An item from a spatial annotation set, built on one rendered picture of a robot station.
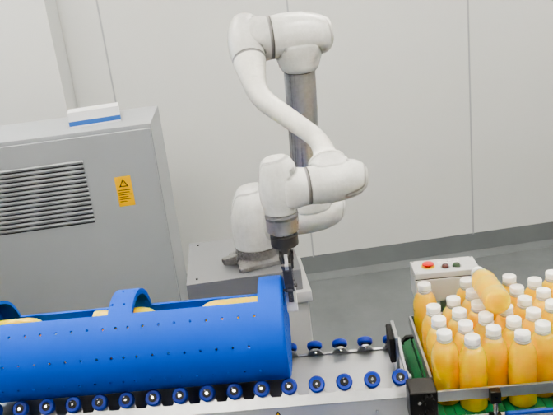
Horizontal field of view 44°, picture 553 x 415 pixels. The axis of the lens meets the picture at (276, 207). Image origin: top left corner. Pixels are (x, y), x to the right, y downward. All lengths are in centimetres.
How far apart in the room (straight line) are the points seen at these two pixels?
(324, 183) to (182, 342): 56
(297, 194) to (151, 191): 160
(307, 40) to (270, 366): 96
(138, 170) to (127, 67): 132
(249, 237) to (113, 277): 126
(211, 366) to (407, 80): 312
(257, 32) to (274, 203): 58
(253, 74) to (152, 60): 246
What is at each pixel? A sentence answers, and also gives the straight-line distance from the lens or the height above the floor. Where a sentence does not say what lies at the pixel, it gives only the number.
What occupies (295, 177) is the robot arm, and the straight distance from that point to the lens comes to 176.
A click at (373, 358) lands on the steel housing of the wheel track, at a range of 207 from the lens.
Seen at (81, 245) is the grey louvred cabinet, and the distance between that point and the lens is 341.
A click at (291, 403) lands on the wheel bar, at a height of 92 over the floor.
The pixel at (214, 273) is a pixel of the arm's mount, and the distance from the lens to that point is 237.
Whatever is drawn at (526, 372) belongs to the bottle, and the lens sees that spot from 187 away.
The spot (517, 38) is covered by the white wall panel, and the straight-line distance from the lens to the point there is 484.
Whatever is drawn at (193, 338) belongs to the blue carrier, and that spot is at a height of 115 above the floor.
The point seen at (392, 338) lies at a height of 105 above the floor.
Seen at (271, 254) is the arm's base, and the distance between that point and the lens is 237.
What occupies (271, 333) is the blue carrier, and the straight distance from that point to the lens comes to 180.
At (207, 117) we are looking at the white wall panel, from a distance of 448.
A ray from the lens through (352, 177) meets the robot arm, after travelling 179.
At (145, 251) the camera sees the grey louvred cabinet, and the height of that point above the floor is 83.
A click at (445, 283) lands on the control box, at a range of 219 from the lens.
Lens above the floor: 201
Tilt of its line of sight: 18 degrees down
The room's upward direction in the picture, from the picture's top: 7 degrees counter-clockwise
